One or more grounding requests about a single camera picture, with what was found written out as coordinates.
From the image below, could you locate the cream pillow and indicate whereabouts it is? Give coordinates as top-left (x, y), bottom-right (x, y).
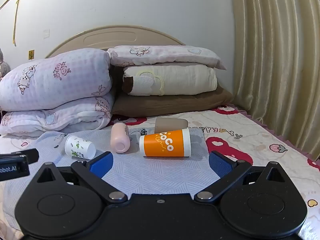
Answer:
top-left (122, 65), bottom-right (218, 96)

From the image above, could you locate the orange and white cup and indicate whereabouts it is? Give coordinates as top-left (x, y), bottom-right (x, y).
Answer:
top-left (139, 127), bottom-right (192, 158)

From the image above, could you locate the beige bed headboard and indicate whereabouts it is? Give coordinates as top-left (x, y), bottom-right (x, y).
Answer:
top-left (45, 25), bottom-right (185, 58)

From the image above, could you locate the pink cup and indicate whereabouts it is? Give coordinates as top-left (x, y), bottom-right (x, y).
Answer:
top-left (110, 122), bottom-right (131, 154)

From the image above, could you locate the brown pillow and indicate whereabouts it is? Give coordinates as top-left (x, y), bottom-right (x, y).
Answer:
top-left (112, 86), bottom-right (234, 118)

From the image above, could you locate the white cup with green print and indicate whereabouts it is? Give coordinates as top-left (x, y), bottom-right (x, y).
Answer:
top-left (65, 135), bottom-right (97, 160)

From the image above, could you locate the folded pink printed quilt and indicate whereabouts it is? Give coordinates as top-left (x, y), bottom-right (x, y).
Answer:
top-left (0, 48), bottom-right (116, 138)

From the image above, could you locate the brown cup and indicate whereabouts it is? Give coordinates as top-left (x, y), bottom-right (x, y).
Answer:
top-left (154, 117), bottom-right (189, 134)

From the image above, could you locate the light blue patterned cloth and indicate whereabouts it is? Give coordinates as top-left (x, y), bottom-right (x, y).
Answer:
top-left (4, 126), bottom-right (238, 230)

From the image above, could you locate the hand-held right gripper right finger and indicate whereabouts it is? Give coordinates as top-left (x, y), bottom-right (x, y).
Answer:
top-left (194, 151), bottom-right (292, 203)

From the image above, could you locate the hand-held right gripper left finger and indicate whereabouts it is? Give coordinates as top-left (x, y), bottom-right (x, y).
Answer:
top-left (31, 151), bottom-right (128, 205)

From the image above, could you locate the pink printed pillow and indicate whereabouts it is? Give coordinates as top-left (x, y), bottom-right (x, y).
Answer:
top-left (107, 45), bottom-right (227, 70)

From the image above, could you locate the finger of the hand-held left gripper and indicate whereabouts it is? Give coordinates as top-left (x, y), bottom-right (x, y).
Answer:
top-left (0, 148), bottom-right (39, 164)

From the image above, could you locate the grey plush toy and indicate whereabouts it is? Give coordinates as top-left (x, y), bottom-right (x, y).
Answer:
top-left (0, 47), bottom-right (10, 78)

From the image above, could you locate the beige curtain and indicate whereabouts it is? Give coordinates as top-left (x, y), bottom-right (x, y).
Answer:
top-left (229, 0), bottom-right (320, 160)

